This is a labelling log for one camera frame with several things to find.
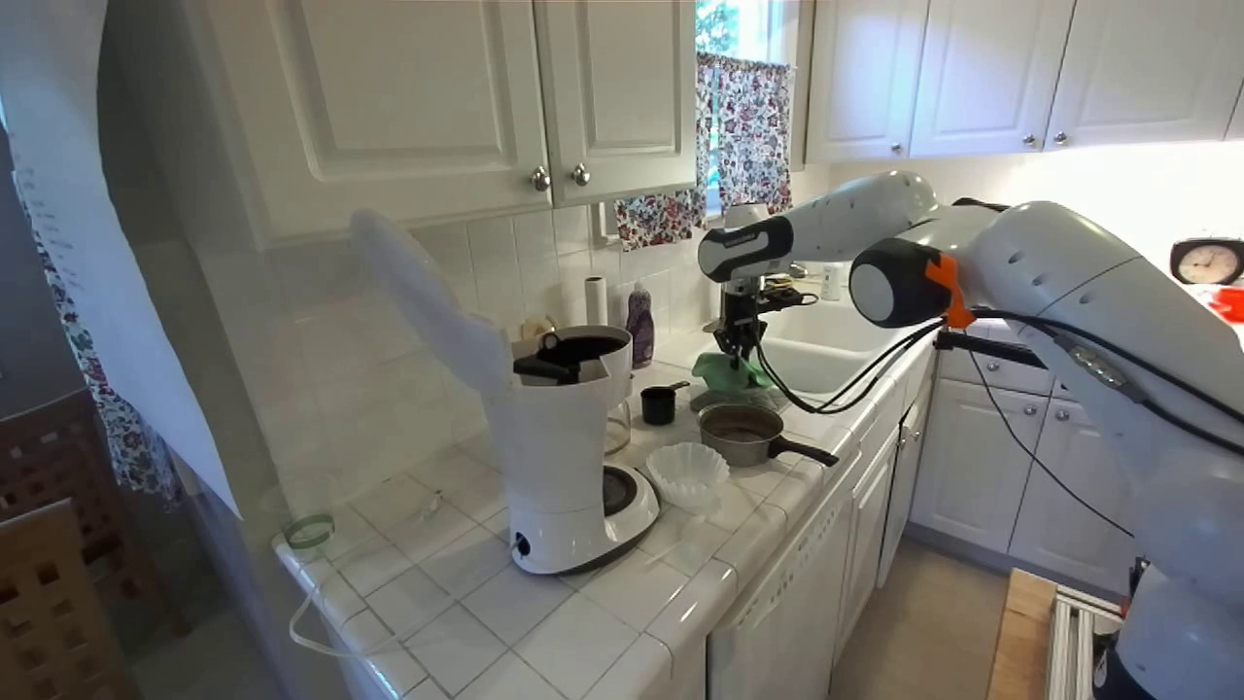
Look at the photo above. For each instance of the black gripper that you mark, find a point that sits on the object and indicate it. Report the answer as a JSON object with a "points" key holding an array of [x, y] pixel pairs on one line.
{"points": [[740, 314]]}

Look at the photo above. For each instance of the green cloth covered lid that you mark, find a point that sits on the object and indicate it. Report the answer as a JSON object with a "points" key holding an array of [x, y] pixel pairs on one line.
{"points": [[729, 375]]}

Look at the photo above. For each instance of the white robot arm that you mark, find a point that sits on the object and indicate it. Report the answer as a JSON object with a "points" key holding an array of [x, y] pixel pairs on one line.
{"points": [[1152, 367]]}

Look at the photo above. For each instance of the grey metal pan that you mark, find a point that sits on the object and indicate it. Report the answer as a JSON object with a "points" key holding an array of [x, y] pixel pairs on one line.
{"points": [[751, 433]]}

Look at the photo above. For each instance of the white kitchen sink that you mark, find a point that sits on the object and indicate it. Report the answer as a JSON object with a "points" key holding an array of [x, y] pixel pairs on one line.
{"points": [[829, 347]]}

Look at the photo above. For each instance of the purple bottle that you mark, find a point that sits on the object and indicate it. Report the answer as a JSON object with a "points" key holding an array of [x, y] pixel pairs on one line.
{"points": [[637, 324]]}

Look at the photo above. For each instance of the small black measuring cup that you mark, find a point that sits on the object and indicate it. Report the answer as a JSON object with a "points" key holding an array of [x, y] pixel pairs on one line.
{"points": [[657, 403]]}

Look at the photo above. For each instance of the white paper towel roll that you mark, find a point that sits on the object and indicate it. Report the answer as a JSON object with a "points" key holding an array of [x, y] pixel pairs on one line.
{"points": [[597, 299]]}

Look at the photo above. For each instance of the clear plastic bowl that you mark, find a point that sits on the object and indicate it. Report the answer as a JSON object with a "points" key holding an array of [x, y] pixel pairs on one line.
{"points": [[689, 476]]}

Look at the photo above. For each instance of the floral curtain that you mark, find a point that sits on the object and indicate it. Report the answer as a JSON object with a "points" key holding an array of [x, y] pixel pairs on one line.
{"points": [[740, 157]]}

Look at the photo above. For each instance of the white coffee maker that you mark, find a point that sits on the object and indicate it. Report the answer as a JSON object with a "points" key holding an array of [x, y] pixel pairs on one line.
{"points": [[547, 403]]}

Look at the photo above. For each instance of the white upper cabinet door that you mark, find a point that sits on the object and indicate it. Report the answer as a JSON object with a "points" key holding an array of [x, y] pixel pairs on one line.
{"points": [[422, 110]]}

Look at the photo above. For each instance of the green rubber band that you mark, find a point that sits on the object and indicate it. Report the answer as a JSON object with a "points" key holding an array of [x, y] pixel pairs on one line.
{"points": [[308, 531]]}

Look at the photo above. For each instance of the red object on counter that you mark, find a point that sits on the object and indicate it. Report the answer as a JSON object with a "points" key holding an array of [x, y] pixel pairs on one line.
{"points": [[1228, 303]]}

